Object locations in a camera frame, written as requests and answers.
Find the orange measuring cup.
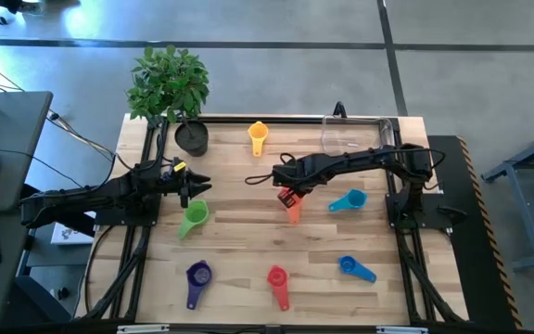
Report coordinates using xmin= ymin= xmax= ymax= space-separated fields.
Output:
xmin=277 ymin=186 xmax=303 ymax=225

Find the long black cable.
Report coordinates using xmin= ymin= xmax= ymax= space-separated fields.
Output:
xmin=0 ymin=148 xmax=85 ymax=189

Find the yellow measuring cup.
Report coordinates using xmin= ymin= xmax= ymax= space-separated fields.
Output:
xmin=247 ymin=121 xmax=270 ymax=158

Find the white box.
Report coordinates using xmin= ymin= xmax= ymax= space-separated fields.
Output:
xmin=50 ymin=211 xmax=99 ymax=246

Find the purple measuring cup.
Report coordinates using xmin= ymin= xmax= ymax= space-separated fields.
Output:
xmin=185 ymin=260 xmax=213 ymax=311

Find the grey desk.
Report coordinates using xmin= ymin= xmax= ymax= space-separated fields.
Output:
xmin=0 ymin=91 xmax=54 ymax=328

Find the clear plastic basket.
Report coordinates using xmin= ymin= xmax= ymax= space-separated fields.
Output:
xmin=321 ymin=114 xmax=394 ymax=157

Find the green measuring cup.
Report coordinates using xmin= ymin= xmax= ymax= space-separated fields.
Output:
xmin=176 ymin=199 xmax=210 ymax=240

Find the black cable bundle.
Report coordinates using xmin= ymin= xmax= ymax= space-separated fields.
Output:
xmin=46 ymin=109 xmax=134 ymax=171

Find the blue-grey metal table frame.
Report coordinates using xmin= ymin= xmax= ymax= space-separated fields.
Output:
xmin=480 ymin=121 xmax=534 ymax=273

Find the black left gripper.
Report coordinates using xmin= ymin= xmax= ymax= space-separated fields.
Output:
xmin=158 ymin=161 xmax=214 ymax=209

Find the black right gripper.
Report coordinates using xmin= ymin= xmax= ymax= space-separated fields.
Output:
xmin=271 ymin=155 xmax=329 ymax=210

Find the green plant in black pot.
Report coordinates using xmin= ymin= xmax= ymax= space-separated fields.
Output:
xmin=126 ymin=45 xmax=211 ymax=158

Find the black mat with hazard stripes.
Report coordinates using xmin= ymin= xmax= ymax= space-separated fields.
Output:
xmin=426 ymin=135 xmax=524 ymax=331

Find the light blue measuring cup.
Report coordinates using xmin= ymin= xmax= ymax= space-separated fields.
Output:
xmin=327 ymin=188 xmax=369 ymax=213

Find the red measuring cup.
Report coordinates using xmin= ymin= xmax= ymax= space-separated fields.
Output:
xmin=266 ymin=264 xmax=291 ymax=312

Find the small blue measuring cup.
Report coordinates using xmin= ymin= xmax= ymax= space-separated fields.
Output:
xmin=337 ymin=255 xmax=378 ymax=284

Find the black cable loop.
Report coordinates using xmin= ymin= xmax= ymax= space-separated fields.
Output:
xmin=244 ymin=172 xmax=277 ymax=186

